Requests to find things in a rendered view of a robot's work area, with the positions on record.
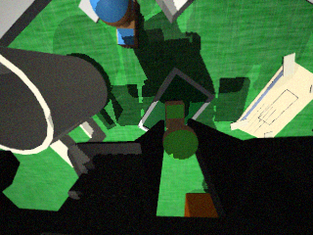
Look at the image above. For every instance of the rubber stamp with blue handle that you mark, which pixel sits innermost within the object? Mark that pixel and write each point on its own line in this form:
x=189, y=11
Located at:
x=122, y=14

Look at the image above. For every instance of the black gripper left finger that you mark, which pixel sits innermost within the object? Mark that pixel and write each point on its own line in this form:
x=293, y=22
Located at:
x=142, y=157

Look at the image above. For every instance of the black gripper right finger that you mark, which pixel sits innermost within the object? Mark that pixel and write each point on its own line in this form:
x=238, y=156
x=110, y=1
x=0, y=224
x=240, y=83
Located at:
x=230, y=165

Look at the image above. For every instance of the light grey rectangular bar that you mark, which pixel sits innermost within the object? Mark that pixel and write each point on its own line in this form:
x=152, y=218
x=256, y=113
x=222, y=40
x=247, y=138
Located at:
x=15, y=15

